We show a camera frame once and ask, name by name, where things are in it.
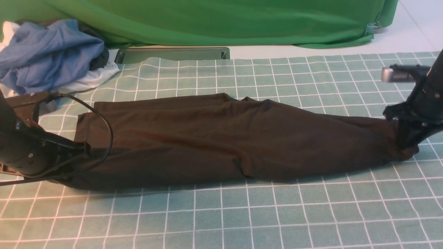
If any metal binder clip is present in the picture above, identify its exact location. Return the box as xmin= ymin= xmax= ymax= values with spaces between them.
xmin=364 ymin=22 xmax=382 ymax=35

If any green checkered tablecloth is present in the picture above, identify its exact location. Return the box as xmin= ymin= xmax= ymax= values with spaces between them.
xmin=1 ymin=52 xmax=443 ymax=249

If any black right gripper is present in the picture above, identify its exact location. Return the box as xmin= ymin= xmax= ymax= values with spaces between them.
xmin=383 ymin=76 xmax=442 ymax=149

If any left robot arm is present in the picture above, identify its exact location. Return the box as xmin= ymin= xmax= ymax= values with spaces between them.
xmin=0 ymin=92 xmax=91 ymax=180

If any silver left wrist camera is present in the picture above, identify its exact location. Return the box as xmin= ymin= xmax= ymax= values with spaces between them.
xmin=5 ymin=91 xmax=57 ymax=122

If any green backdrop cloth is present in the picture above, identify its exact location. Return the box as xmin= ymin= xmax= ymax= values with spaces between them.
xmin=1 ymin=0 xmax=398 ymax=49

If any blue crumpled garment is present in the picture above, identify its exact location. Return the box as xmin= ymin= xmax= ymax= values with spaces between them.
xmin=1 ymin=19 xmax=106 ymax=95

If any white crumpled garment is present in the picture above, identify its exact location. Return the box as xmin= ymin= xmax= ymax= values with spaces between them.
xmin=0 ymin=21 xmax=120 ymax=94

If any gray metal tray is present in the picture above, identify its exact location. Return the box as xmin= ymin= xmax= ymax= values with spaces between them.
xmin=115 ymin=47 xmax=230 ymax=64

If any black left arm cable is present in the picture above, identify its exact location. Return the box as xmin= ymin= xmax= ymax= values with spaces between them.
xmin=0 ymin=93 xmax=114 ymax=186

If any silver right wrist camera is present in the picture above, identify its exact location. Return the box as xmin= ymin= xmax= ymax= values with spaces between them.
xmin=381 ymin=64 xmax=431 ymax=83

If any dark gray long-sleeve top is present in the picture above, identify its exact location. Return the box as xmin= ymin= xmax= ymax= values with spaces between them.
xmin=58 ymin=93 xmax=419 ymax=191

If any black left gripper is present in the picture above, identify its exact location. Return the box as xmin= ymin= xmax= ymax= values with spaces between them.
xmin=0 ymin=119 xmax=91 ymax=179

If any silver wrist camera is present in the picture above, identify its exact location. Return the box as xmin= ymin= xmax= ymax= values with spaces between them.
xmin=381 ymin=64 xmax=431 ymax=83
xmin=5 ymin=91 xmax=57 ymax=122

